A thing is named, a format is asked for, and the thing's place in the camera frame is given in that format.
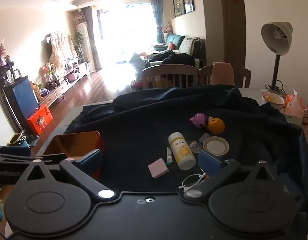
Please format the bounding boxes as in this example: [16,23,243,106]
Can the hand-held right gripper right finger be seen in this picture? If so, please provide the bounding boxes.
[183,151,283,200]

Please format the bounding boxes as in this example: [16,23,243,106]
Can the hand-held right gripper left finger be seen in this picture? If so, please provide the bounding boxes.
[15,149,115,200]

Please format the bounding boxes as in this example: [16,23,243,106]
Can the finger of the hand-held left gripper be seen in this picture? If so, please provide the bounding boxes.
[0,152,68,163]

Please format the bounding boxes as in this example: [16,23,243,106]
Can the beige jar lid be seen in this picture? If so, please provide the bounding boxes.
[202,136,230,157]

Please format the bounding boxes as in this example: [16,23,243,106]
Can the red orange box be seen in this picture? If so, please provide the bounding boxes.
[43,131,104,179]

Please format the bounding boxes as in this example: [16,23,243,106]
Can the dark teal block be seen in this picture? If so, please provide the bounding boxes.
[0,144,31,157]

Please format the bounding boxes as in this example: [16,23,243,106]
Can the round clear plastic case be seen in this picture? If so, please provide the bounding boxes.
[189,141,203,153]

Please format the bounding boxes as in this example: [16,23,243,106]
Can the white bottle yellow label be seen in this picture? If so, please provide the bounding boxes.
[168,132,196,170]

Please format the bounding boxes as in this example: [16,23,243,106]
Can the orange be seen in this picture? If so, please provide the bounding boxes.
[207,117,225,135]

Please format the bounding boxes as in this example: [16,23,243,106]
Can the orange gift box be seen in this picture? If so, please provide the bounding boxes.
[27,104,54,135]

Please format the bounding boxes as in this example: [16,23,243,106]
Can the purple spiky toy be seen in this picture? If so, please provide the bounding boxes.
[189,113,213,128]

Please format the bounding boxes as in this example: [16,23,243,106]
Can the pink block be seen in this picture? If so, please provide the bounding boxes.
[147,158,170,179]

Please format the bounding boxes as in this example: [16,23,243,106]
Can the black cabinet blue front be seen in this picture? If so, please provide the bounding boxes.
[0,64,40,137]

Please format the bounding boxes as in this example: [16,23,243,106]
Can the dark navy cloth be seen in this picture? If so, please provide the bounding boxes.
[64,84,308,240]

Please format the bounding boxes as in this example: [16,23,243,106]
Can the white wooden tv cabinet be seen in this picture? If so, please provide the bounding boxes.
[42,62,90,108]

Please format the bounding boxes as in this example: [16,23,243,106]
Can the white bowl red rim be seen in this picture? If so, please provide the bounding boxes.
[262,91,285,109]

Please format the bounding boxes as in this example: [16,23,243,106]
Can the pink towel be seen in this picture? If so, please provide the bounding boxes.
[209,62,235,87]

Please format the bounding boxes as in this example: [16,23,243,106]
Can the wooden chair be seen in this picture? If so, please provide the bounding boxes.
[141,65,200,89]
[199,62,252,88]

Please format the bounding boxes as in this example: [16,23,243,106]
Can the orange white tissue pack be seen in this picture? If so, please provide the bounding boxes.
[284,90,306,125]

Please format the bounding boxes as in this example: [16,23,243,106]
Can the dark clothes pile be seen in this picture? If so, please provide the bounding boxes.
[149,51,197,68]

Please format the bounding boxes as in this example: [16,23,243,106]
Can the white standing air conditioner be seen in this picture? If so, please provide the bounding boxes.
[76,22,93,69]

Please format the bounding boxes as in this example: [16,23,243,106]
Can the green potted plant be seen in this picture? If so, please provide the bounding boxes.
[74,31,85,63]

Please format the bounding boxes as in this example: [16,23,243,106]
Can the plaid blanket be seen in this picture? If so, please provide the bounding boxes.
[180,37,204,55]

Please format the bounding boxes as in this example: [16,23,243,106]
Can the grey curtain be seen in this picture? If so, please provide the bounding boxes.
[80,6,102,70]
[149,0,164,44]

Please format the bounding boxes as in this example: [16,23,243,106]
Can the dark green sofa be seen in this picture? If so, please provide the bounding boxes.
[152,34,206,58]

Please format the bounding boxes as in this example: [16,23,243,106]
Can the grey desk lamp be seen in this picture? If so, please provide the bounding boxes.
[261,21,293,98]

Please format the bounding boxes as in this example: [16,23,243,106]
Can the white frame sunglasses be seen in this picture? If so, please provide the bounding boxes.
[178,172,209,193]

